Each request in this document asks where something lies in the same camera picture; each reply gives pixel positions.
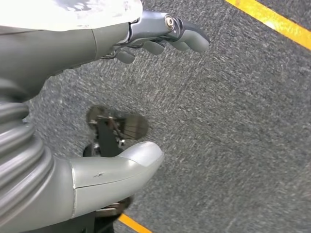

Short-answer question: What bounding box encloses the black robot leg bracket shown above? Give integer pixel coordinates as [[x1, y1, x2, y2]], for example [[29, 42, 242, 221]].
[[82, 117, 125, 158]]

